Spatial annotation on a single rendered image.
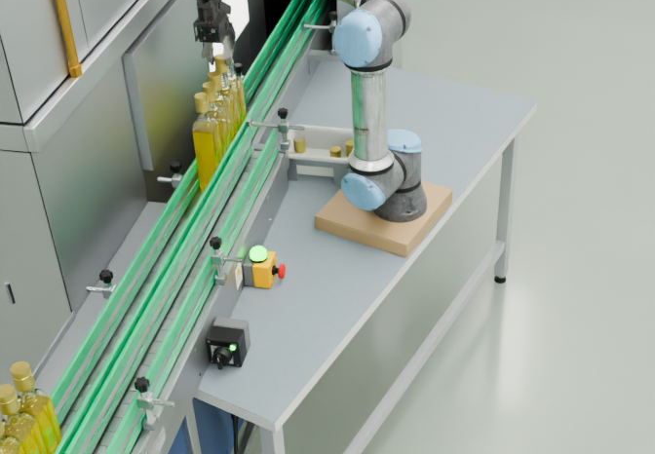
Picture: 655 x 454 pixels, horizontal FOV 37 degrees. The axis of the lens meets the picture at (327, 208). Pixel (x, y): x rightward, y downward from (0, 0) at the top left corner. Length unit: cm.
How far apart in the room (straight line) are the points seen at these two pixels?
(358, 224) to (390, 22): 62
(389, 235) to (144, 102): 72
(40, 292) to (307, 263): 70
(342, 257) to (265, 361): 43
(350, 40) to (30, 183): 77
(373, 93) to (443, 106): 95
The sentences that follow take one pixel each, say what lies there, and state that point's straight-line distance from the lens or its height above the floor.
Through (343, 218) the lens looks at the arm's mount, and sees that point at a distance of 271.
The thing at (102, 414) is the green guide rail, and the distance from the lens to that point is 209.
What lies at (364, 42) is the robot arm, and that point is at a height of 139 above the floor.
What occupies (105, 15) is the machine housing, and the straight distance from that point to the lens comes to 241.
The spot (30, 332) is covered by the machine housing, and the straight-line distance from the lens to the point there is 249.
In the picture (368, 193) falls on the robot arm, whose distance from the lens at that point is 249.
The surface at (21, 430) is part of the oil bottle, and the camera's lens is 188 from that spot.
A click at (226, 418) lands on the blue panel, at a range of 266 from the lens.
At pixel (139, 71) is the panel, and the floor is 126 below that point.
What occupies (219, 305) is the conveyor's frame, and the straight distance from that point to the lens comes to 239.
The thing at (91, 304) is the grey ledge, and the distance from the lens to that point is 241.
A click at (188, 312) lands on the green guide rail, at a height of 94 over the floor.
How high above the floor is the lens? 240
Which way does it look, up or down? 36 degrees down
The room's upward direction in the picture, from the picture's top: 3 degrees counter-clockwise
